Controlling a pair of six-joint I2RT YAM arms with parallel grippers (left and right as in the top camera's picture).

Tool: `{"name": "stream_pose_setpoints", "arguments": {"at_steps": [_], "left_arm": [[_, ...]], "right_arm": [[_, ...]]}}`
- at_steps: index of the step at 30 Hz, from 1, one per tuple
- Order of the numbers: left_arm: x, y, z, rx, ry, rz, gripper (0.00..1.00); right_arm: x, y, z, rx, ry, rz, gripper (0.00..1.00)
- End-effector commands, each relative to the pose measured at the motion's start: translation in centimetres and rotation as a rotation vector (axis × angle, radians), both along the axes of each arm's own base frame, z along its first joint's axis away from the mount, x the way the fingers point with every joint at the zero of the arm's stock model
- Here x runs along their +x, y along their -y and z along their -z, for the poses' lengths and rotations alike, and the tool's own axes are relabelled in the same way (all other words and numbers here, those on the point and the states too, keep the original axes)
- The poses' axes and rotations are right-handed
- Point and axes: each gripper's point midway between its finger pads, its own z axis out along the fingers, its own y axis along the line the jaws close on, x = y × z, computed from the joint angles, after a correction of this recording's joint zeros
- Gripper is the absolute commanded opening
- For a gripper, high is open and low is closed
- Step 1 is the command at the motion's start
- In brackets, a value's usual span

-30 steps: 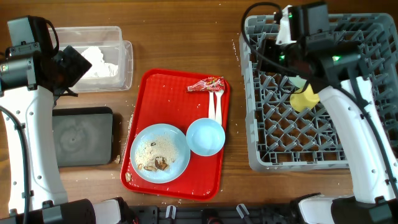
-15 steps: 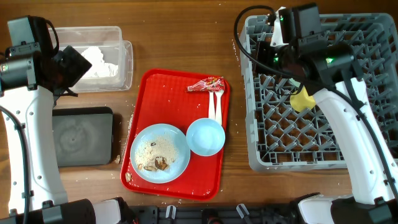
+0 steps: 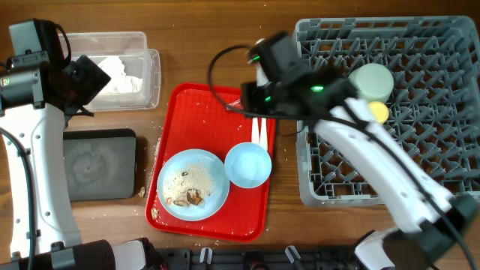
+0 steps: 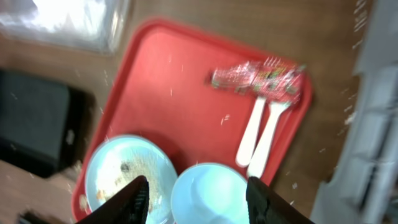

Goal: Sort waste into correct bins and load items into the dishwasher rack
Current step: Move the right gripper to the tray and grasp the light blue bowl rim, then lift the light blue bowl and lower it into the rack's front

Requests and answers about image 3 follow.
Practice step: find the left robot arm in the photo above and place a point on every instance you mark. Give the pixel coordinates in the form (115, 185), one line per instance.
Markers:
(45, 234)

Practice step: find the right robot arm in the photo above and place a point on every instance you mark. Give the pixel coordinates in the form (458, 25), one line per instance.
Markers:
(429, 220)

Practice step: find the white plastic fork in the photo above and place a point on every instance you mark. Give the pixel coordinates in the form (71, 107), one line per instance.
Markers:
(255, 131)

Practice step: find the yellow cup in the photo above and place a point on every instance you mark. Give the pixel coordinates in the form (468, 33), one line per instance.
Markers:
(380, 111)

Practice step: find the black tray bin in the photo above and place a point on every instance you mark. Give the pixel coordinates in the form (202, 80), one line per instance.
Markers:
(100, 164)

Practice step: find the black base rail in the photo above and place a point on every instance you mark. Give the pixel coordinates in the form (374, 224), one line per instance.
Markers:
(320, 258)

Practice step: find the green bowl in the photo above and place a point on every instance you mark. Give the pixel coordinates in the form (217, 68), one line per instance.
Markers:
(373, 81)

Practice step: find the white plastic spoon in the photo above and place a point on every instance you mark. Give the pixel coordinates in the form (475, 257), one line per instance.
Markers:
(263, 135)

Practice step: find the food crumb on table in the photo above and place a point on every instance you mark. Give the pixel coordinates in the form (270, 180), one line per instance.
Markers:
(142, 192)

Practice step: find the red snack wrapper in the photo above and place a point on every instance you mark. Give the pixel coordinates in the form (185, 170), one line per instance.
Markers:
(236, 104)

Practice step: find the food crumb on tray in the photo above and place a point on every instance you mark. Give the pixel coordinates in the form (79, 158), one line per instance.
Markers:
(154, 213)

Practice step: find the light blue plate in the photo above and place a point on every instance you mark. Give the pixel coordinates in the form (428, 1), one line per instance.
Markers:
(212, 203)

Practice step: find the white napkin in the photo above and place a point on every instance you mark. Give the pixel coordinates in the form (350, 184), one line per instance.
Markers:
(120, 82)

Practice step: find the red serving tray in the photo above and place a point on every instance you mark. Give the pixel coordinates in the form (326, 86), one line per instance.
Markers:
(196, 120)

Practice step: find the light blue bowl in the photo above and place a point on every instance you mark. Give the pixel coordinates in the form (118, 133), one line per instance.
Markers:
(248, 165)

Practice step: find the clear plastic bin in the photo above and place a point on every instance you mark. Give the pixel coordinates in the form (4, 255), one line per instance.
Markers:
(139, 60)

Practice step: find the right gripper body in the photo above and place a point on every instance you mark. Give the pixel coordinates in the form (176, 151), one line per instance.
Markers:
(251, 97)

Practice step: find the grey dishwasher rack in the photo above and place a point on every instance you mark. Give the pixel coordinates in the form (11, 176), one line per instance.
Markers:
(434, 104)

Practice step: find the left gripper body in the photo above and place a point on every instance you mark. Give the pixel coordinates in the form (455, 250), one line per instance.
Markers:
(85, 84)

